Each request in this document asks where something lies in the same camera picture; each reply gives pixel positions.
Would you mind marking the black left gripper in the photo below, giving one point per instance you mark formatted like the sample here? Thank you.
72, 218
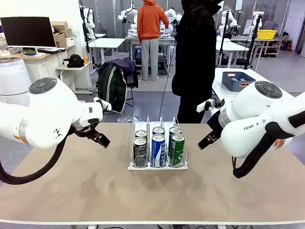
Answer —
83, 130

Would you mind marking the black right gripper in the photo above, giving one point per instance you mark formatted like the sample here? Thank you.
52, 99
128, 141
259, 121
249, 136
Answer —
216, 124

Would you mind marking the blue plastic bin orange base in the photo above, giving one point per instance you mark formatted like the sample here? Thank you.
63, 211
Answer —
234, 86

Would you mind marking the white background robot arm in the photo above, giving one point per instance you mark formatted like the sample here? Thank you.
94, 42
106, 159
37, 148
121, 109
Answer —
255, 13
233, 22
90, 23
171, 13
127, 13

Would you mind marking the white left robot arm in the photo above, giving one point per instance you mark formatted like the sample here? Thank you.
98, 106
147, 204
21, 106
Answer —
47, 107

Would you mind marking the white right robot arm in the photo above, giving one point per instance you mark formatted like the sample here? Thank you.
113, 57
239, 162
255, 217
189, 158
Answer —
250, 107

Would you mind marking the white clear can dispenser rack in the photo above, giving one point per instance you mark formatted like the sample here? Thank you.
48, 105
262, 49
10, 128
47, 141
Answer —
157, 168

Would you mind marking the green Chilsung soda can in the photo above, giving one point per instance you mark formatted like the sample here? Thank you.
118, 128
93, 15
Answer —
178, 150
175, 130

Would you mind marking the clear plastic bag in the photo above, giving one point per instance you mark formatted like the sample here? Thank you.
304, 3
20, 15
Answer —
124, 120

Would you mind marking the black Pepsi can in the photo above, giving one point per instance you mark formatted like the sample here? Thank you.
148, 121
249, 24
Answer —
139, 152
141, 133

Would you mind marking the blue Pocari Sweat can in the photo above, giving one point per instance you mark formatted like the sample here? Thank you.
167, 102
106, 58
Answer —
158, 150
158, 130

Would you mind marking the dark green striped jacket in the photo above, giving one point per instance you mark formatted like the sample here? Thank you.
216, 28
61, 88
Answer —
112, 90

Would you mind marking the large white table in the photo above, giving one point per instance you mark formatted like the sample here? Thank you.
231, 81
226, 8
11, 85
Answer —
218, 86

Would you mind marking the small wooden rolling side table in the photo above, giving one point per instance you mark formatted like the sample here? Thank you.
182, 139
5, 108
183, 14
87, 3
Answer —
71, 68

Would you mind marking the purple jacket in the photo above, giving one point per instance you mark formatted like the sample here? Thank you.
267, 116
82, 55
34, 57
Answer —
124, 64

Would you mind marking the black bag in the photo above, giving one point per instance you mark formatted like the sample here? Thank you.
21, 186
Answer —
75, 61

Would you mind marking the person in black jacket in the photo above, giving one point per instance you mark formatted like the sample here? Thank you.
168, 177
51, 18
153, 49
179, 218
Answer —
195, 59

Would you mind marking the white paper cup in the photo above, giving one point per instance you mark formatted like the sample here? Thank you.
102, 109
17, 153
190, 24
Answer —
65, 62

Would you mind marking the white cabinet desk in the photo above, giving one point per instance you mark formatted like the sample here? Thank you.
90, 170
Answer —
43, 66

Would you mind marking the white background table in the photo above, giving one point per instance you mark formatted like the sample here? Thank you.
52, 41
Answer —
231, 46
107, 42

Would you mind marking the black tripod stand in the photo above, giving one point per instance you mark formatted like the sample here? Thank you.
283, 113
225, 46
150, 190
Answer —
224, 43
252, 43

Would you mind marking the black keyboard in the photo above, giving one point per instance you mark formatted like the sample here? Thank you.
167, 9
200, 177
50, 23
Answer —
51, 50

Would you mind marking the small white box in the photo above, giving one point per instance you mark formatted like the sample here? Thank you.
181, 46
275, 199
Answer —
70, 41

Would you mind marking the brown cardboard box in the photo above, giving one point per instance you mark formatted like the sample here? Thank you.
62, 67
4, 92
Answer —
62, 35
61, 43
59, 25

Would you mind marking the white cylindrical air purifier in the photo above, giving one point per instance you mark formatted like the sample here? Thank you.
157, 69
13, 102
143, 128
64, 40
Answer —
12, 78

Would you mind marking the grey background workbench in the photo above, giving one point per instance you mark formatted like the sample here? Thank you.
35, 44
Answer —
166, 39

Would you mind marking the blue bowl green contents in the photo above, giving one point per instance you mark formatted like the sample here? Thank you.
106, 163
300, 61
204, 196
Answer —
29, 52

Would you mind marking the low wooden shelf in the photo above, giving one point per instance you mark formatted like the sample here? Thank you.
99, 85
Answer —
271, 40

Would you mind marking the yellow plastic crate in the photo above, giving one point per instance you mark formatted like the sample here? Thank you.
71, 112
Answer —
267, 34

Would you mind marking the red fire extinguisher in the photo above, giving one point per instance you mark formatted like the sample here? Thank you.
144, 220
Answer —
288, 45

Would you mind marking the person in orange hoodie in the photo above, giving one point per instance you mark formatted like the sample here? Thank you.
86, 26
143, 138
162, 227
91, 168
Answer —
150, 23

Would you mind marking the black computer monitor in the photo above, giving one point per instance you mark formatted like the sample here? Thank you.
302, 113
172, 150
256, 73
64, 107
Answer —
28, 31

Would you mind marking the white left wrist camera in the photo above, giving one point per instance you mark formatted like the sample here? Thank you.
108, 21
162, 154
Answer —
106, 106

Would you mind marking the white paper wall sheet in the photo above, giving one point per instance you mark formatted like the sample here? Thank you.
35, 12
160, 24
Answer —
238, 4
221, 6

